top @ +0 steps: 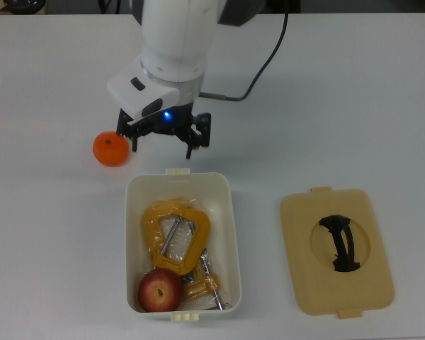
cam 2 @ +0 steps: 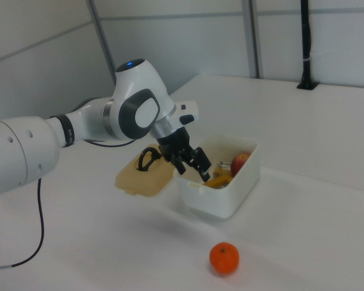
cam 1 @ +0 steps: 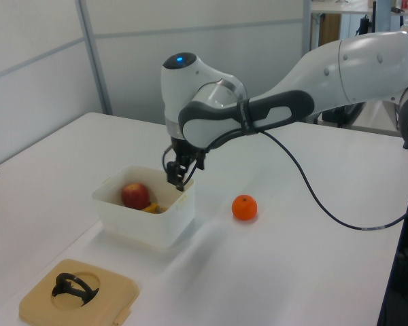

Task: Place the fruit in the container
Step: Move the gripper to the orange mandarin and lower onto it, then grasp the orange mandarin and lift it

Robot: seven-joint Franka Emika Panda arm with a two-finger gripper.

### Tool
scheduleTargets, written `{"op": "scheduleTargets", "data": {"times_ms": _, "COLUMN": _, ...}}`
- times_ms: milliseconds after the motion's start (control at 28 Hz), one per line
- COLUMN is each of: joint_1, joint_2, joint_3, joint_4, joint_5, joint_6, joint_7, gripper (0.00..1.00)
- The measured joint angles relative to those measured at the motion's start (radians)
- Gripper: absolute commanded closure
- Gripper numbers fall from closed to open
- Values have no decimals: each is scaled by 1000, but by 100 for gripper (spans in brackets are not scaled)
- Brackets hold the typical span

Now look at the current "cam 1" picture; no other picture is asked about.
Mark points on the red toy apple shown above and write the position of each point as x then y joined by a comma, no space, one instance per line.
135,196

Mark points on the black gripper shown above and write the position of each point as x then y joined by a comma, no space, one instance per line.
183,149

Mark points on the yellow C-clamp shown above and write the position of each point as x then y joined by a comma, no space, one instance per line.
153,208

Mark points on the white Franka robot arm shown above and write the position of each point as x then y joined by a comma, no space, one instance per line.
360,68

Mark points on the black vertical stand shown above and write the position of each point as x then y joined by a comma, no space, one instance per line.
404,271

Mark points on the background desk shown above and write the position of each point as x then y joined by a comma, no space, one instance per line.
343,6

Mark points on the grey partition post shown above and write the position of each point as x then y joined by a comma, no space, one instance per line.
307,27

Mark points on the orange toy mandarin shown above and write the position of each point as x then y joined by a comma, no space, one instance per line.
245,208

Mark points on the white plastic container box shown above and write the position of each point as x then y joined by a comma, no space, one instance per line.
146,227

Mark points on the beige plastic container lid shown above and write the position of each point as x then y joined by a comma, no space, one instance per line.
37,305

